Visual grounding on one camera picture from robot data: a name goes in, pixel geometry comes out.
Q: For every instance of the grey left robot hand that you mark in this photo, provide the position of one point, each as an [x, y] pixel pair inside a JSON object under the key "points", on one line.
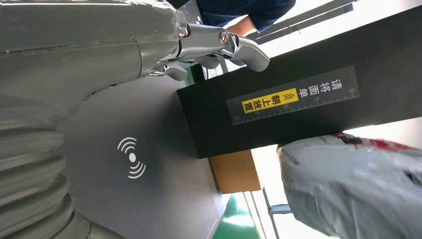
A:
{"points": [[82, 49]]}

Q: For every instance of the white poly mailer package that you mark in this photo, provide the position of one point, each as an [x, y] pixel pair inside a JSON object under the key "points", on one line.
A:
{"points": [[349, 184]]}

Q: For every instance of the brown cardboard box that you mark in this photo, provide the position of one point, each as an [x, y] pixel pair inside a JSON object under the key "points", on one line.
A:
{"points": [[235, 171]]}

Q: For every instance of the green conveyor belt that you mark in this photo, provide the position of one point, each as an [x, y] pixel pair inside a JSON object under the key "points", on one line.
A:
{"points": [[235, 221]]}

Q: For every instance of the black scanner column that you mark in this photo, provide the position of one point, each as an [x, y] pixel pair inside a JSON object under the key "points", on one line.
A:
{"points": [[329, 66]]}

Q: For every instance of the black scanner base plate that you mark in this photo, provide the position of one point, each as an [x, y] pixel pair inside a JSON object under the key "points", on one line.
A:
{"points": [[148, 198]]}

